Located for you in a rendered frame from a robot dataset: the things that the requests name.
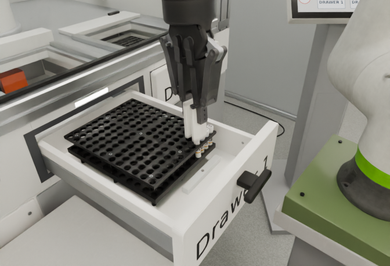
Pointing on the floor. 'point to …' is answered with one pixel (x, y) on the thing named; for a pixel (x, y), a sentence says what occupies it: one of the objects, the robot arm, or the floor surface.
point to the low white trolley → (79, 241)
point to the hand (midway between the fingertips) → (195, 119)
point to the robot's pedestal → (315, 245)
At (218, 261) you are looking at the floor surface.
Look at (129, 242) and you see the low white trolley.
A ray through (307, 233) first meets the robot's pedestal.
